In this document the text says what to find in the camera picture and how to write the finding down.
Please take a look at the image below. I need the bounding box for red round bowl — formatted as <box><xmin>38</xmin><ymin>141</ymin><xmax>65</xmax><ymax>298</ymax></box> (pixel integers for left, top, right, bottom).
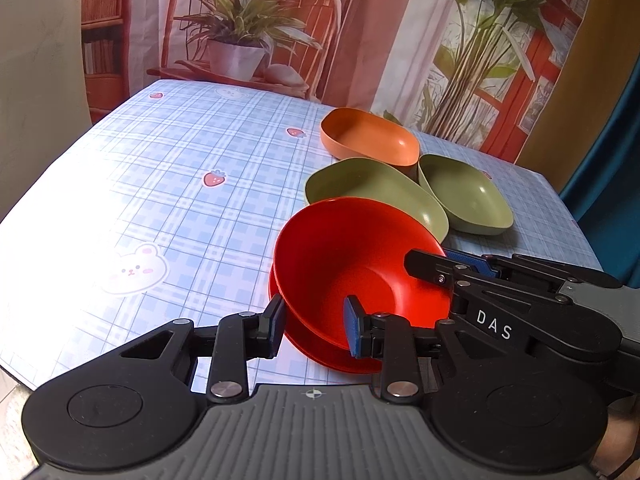
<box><xmin>273</xmin><ymin>197</ymin><xmax>450</xmax><ymax>349</ymax></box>

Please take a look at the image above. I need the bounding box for orange squarish bowl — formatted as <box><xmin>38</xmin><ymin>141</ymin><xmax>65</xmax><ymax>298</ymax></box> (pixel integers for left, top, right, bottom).
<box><xmin>320</xmin><ymin>107</ymin><xmax>420</xmax><ymax>168</ymax></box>

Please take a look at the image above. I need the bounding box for red round plate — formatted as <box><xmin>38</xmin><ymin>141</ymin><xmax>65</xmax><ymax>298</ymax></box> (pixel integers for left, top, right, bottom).
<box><xmin>269</xmin><ymin>264</ymin><xmax>382</xmax><ymax>375</ymax></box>

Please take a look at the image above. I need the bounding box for green squarish bowl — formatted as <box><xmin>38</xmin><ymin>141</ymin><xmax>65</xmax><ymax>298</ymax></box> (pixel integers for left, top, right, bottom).
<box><xmin>418</xmin><ymin>154</ymin><xmax>514</xmax><ymax>236</ymax></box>

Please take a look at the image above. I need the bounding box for teal curtain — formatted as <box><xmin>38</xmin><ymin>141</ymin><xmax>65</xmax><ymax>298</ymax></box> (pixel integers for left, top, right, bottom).
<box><xmin>561</xmin><ymin>67</ymin><xmax>640</xmax><ymax>288</ymax></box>

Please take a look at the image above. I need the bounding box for blue plaid tablecloth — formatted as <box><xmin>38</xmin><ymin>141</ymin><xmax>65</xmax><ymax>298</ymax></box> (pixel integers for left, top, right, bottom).
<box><xmin>0</xmin><ymin>78</ymin><xmax>603</xmax><ymax>395</ymax></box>

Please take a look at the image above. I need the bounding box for green squarish plate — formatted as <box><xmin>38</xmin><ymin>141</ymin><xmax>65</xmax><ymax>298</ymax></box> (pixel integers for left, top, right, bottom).
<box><xmin>305</xmin><ymin>158</ymin><xmax>449</xmax><ymax>243</ymax></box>

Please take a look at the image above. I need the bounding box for printed plant backdrop cloth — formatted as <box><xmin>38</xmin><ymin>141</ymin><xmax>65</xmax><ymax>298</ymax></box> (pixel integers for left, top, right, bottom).
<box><xmin>80</xmin><ymin>0</ymin><xmax>588</xmax><ymax>162</ymax></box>

